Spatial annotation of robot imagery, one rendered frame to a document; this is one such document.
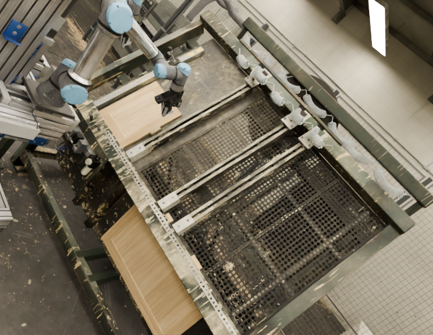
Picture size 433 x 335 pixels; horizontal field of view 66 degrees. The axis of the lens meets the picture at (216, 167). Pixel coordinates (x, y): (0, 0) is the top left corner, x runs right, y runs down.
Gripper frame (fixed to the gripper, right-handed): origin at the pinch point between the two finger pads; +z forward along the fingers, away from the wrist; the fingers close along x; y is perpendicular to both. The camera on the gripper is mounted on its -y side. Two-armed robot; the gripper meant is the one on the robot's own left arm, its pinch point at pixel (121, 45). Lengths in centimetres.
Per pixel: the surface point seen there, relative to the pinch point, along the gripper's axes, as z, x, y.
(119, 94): 32.9, -11.4, 1.1
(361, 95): 88, 26, 528
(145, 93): 26.2, -19.5, 16.9
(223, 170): 18, -107, 28
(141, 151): 37, -66, -6
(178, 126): 21, -61, 20
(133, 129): 39, -43, -1
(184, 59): 3, -9, 50
